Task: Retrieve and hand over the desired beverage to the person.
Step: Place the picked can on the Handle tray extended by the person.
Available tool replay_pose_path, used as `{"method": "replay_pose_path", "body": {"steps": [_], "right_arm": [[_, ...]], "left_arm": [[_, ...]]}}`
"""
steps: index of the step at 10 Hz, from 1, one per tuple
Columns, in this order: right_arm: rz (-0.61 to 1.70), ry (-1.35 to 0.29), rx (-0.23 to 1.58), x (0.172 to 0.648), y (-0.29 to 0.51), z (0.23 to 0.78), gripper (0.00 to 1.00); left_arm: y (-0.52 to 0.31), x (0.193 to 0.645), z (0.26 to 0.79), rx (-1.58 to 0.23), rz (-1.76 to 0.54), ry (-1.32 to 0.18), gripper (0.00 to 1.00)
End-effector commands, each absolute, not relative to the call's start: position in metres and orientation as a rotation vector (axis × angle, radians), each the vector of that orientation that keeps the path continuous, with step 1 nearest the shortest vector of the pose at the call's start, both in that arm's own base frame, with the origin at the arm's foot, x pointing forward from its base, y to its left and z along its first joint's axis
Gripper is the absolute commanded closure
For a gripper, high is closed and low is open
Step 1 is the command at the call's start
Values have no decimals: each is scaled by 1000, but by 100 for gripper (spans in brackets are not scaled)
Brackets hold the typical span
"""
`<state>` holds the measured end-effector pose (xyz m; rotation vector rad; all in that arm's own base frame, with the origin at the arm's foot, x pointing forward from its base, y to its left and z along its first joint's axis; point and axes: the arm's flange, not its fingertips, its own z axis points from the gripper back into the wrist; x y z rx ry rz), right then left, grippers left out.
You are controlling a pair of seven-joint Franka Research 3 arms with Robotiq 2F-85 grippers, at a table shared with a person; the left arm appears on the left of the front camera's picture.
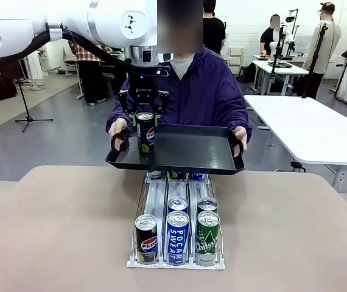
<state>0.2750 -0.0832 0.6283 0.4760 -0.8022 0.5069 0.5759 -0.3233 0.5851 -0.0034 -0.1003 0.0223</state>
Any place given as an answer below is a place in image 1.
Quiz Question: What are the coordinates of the large white table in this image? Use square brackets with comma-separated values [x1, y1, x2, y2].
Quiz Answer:
[242, 94, 347, 193]

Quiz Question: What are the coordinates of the black camera stand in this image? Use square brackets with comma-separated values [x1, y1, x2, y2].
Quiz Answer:
[270, 24, 287, 86]

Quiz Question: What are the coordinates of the person's left hand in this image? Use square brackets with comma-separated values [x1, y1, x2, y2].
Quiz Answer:
[232, 126, 249, 153]

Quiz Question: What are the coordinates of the black microphone stand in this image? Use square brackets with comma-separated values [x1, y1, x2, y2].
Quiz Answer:
[14, 71, 54, 133]

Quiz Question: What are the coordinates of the person's right forearm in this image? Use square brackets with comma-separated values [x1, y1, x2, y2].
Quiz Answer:
[105, 91, 131, 131]

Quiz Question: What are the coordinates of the person in black t-shirt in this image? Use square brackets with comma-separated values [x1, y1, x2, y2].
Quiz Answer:
[203, 0, 226, 56]

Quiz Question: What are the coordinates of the small white cabinet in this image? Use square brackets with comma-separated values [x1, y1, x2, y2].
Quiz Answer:
[38, 42, 61, 71]

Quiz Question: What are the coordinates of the black box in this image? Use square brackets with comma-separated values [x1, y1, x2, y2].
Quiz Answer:
[239, 64, 256, 83]

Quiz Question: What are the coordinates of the person in dark hooded jacket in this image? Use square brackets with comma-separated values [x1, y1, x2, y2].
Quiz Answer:
[105, 0, 253, 144]

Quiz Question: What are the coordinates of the person in plaid shirt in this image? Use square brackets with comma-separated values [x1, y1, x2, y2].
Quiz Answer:
[68, 39, 113, 106]

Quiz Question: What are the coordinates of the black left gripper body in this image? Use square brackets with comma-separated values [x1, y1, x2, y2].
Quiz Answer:
[129, 74, 160, 105]

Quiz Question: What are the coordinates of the person in black polo shirt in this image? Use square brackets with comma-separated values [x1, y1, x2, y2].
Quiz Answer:
[260, 14, 281, 55]

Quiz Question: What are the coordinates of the person's right hand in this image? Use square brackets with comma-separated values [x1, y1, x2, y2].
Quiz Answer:
[108, 117, 130, 136]

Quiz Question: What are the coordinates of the tall black tripod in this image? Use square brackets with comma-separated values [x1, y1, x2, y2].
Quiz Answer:
[300, 21, 329, 99]

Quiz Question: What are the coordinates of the person's left forearm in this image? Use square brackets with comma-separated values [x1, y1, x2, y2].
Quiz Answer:
[236, 100, 253, 134]

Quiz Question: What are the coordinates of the long white work table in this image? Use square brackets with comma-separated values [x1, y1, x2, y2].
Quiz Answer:
[251, 59, 310, 96]

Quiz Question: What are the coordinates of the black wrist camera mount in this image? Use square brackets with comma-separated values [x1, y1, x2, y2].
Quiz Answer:
[127, 65, 170, 77]

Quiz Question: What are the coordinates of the white shelf cart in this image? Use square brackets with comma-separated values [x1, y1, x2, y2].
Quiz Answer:
[228, 46, 245, 77]

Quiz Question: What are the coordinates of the white can dispenser rack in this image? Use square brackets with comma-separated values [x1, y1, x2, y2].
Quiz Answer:
[126, 170, 226, 271]

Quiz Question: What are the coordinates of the black plastic serving tray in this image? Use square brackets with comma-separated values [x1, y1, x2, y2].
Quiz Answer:
[105, 123, 246, 176]

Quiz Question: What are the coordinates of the black bag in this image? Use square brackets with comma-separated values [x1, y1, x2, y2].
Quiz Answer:
[0, 65, 19, 101]

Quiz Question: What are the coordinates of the person in beige jacket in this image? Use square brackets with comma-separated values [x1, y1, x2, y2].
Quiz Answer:
[301, 1, 342, 100]

